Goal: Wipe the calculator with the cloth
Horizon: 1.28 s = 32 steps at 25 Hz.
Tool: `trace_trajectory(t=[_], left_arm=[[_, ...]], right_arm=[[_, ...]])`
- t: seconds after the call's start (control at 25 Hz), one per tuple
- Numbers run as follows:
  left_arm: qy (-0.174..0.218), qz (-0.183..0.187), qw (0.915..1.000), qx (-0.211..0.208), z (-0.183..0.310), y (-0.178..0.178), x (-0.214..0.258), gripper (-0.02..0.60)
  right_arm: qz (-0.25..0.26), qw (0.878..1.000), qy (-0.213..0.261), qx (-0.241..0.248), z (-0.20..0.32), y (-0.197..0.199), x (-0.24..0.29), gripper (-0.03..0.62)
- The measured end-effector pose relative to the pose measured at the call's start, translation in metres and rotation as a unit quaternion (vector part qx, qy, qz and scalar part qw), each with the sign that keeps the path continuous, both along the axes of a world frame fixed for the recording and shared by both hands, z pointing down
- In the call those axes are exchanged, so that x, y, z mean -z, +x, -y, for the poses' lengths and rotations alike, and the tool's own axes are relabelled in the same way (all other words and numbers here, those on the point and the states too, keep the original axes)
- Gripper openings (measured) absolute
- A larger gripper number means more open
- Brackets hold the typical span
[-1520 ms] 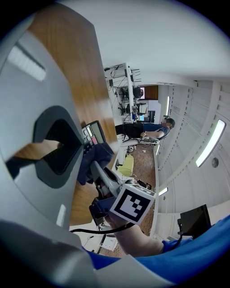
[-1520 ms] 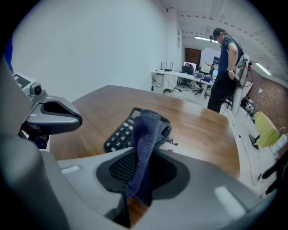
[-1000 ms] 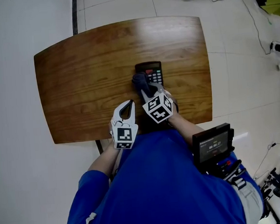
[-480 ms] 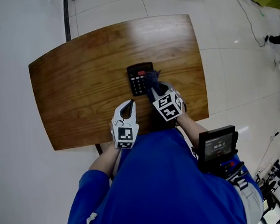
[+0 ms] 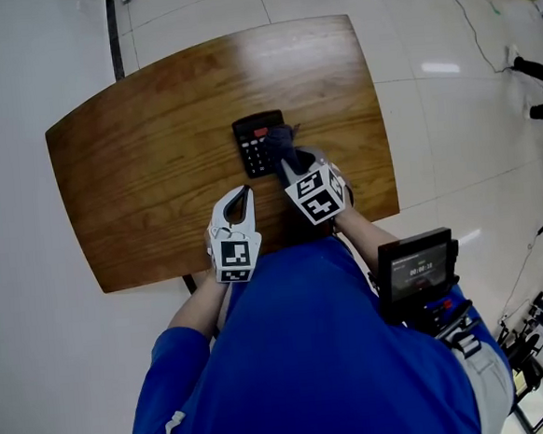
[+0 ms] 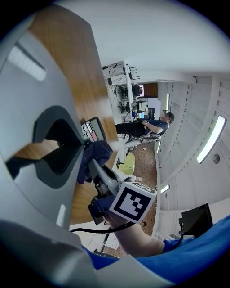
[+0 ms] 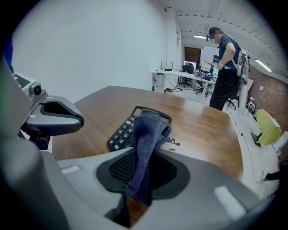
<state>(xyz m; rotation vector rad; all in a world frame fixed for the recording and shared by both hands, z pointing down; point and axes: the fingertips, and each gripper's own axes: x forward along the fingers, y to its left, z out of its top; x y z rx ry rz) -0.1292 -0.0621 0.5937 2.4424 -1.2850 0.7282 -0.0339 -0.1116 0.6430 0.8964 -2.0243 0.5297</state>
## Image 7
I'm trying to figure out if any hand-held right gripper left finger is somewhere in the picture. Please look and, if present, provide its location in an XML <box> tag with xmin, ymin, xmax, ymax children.
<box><xmin>40</xmin><ymin>147</ymin><xmax>138</xmax><ymax>230</ymax></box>

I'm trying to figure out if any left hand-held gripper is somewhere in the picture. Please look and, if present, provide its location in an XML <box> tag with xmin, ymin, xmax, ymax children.
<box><xmin>12</xmin><ymin>73</ymin><xmax>85</xmax><ymax>137</ymax></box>

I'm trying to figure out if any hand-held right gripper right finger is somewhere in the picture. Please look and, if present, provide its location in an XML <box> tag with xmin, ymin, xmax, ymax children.
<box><xmin>135</xmin><ymin>148</ymin><xmax>266</xmax><ymax>230</ymax></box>

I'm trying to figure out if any black calculator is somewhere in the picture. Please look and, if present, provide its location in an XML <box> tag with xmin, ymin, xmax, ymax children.
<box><xmin>106</xmin><ymin>106</ymin><xmax>173</xmax><ymax>153</ymax></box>

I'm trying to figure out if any blue sock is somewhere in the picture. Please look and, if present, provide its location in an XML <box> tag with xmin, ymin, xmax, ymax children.
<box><xmin>126</xmin><ymin>108</ymin><xmax>181</xmax><ymax>208</ymax></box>

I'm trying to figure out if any person's blue shirt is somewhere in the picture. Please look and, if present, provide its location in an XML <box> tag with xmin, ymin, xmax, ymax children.
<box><xmin>3</xmin><ymin>38</ymin><xmax>14</xmax><ymax>74</ymax></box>

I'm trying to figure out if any black office chair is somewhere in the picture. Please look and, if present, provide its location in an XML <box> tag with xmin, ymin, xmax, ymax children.
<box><xmin>180</xmin><ymin>63</ymin><xmax>195</xmax><ymax>88</ymax></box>
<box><xmin>225</xmin><ymin>89</ymin><xmax>239</xmax><ymax>111</ymax></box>

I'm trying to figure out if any black router with antennas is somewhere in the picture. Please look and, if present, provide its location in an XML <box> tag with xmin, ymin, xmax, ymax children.
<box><xmin>159</xmin><ymin>61</ymin><xmax>174</xmax><ymax>72</ymax></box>

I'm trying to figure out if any black floor cable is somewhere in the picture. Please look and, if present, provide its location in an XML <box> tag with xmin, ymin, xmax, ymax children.
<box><xmin>237</xmin><ymin>132</ymin><xmax>266</xmax><ymax>182</ymax></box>

